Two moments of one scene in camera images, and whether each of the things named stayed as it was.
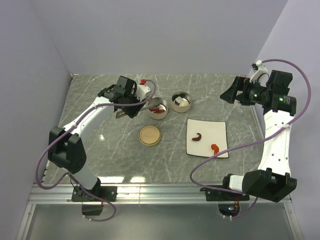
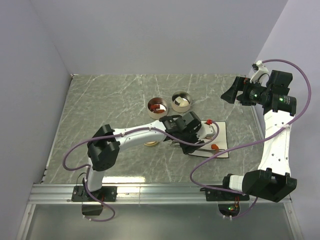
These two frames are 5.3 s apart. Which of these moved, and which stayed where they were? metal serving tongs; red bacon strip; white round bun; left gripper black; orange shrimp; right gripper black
Moved: metal serving tongs; left gripper black
Stayed: red bacon strip; white round bun; orange shrimp; right gripper black
